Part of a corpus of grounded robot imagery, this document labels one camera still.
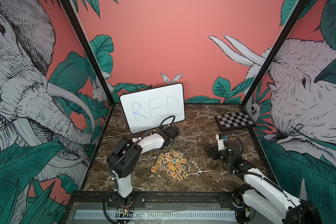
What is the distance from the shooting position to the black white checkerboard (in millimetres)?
1059

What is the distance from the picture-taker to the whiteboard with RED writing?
0.85 m

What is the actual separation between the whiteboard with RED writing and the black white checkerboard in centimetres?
33
